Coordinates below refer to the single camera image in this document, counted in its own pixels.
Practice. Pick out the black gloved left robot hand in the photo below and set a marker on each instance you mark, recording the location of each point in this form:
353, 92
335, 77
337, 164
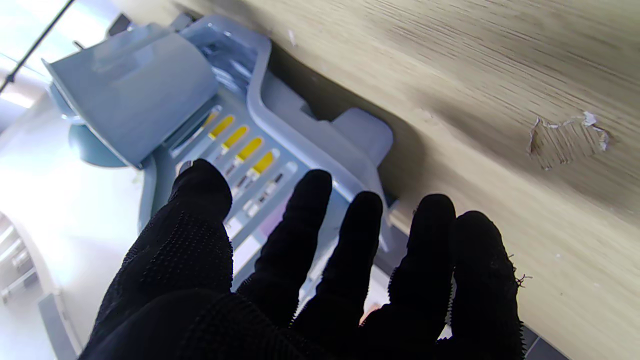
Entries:
175, 290

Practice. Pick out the yellow bowl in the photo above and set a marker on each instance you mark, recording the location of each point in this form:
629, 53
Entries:
245, 145

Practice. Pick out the teal plate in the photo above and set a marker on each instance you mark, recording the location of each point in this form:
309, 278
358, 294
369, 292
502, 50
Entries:
95, 147

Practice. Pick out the blue plastic dish rack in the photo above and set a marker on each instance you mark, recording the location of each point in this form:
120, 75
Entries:
260, 180

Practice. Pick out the blue cutlery holder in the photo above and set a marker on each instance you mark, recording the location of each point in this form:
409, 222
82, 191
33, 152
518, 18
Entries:
135, 90

